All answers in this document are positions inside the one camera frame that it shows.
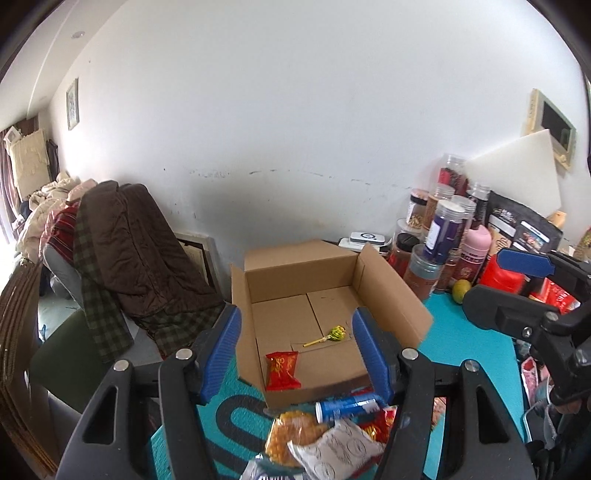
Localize grey chair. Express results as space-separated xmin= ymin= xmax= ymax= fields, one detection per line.
xmin=41 ymin=231 xmax=163 ymax=361

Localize clear jar purple label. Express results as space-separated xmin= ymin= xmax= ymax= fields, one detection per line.
xmin=424 ymin=199 xmax=465 ymax=265

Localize stack of flattened cardboard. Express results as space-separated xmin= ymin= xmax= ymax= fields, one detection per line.
xmin=0 ymin=261 xmax=52 ymax=480

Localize white patterned snack packet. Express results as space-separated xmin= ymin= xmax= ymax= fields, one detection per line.
xmin=287 ymin=418 xmax=386 ymax=480

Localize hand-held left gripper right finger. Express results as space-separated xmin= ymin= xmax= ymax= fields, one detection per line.
xmin=351 ymin=307 xmax=539 ymax=480

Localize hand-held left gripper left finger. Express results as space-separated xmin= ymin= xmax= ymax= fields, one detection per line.
xmin=55 ymin=305 xmax=243 ymax=480

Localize teal table mat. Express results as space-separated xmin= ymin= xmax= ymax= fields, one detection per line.
xmin=148 ymin=291 xmax=527 ymax=480

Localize clear jar red dried fruit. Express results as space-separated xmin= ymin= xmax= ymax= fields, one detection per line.
xmin=438 ymin=154 xmax=470 ymax=197

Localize yellow corn snack bag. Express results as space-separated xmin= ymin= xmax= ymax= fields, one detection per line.
xmin=264 ymin=411 xmax=329 ymax=469

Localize green plaid cloth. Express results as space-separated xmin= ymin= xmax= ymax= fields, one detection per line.
xmin=74 ymin=217 xmax=228 ymax=366

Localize small framed wall picture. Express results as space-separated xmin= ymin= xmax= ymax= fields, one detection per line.
xmin=66 ymin=78 xmax=80 ymax=131

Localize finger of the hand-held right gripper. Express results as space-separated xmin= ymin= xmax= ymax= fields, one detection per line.
xmin=497 ymin=247 xmax=591 ymax=296
xmin=462 ymin=284 xmax=591 ymax=403

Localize clear jar brown powder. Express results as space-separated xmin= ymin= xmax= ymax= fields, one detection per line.
xmin=403 ymin=244 xmax=447 ymax=302

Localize red striped cloth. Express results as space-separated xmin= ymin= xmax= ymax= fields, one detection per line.
xmin=41 ymin=203 xmax=82 ymax=260

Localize beige hanging cloth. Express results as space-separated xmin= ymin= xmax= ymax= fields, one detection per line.
xmin=9 ymin=129 xmax=51 ymax=191

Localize clear jar brown label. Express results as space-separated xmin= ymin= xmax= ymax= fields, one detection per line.
xmin=427 ymin=183 xmax=456 ymax=232

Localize cream clothes pile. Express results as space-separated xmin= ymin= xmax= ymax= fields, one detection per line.
xmin=16 ymin=172 xmax=100 ymax=256

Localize brown cardboard box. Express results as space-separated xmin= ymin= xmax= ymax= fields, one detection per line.
xmin=230 ymin=239 xmax=435 ymax=411

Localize white foam board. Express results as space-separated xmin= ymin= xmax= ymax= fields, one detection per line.
xmin=464 ymin=129 xmax=563 ymax=214

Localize small jar red label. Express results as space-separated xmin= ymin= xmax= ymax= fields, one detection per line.
xmin=438 ymin=249 xmax=463 ymax=294

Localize blue white tube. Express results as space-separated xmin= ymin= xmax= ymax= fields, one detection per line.
xmin=315 ymin=391 xmax=386 ymax=423

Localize red plastic container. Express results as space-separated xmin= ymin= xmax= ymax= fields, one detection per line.
xmin=480 ymin=254 xmax=528 ymax=297

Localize pink bottle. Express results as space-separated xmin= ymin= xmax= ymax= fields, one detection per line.
xmin=457 ymin=225 xmax=491 ymax=283

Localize dark green chair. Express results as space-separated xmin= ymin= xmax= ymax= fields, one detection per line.
xmin=30 ymin=309 xmax=122 ymax=412

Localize brown bottle black cap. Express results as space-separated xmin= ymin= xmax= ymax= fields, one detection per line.
xmin=388 ymin=233 xmax=419 ymax=278

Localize clear jar of seeds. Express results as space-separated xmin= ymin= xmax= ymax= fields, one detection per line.
xmin=408 ymin=188 xmax=433 ymax=232

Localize beige wall intercom panel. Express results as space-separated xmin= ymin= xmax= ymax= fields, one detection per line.
xmin=522 ymin=89 xmax=577 ymax=172

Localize black printed pouch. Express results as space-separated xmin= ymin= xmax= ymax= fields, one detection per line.
xmin=485 ymin=191 xmax=562 ymax=260

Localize red gold snack packet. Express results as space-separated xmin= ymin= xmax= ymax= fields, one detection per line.
xmin=359 ymin=406 xmax=398 ymax=445

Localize brown quilted jacket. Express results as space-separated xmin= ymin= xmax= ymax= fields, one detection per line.
xmin=81 ymin=180 xmax=228 ymax=324

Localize small red snack packet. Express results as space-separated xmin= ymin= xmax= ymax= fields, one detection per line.
xmin=265 ymin=351 xmax=303 ymax=392

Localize framed panel against wall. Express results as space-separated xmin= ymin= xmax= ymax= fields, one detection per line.
xmin=175 ymin=231 xmax=219 ymax=289

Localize yellow green lollipop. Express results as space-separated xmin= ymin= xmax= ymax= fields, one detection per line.
xmin=304 ymin=326 xmax=347 ymax=348

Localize clear jar dark contents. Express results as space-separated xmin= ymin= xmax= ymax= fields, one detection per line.
xmin=466 ymin=182 xmax=491 ymax=223

